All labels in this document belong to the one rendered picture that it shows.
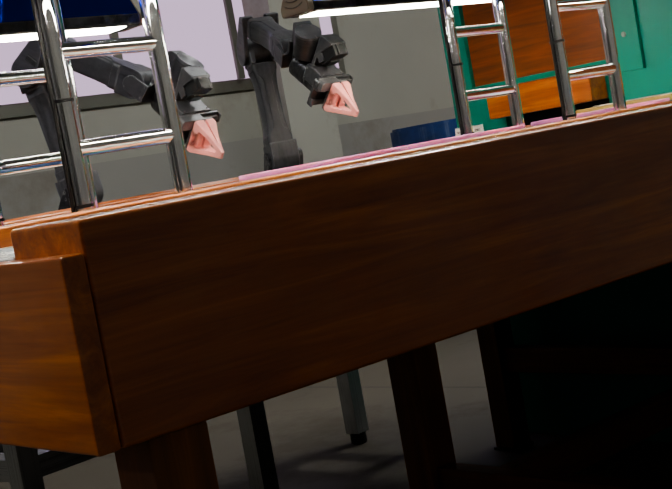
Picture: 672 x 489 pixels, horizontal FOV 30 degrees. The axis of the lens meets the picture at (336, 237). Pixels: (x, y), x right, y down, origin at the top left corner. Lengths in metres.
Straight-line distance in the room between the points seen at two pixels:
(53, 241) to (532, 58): 2.06
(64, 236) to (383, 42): 5.31
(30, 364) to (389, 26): 5.36
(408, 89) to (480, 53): 3.29
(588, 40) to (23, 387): 2.01
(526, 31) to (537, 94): 0.18
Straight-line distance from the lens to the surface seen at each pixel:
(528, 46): 2.98
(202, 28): 5.42
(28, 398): 1.08
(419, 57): 6.47
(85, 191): 1.56
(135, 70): 2.47
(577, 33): 2.90
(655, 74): 2.77
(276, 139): 2.97
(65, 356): 1.01
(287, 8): 2.35
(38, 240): 1.06
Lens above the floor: 0.78
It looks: 4 degrees down
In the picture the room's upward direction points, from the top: 10 degrees counter-clockwise
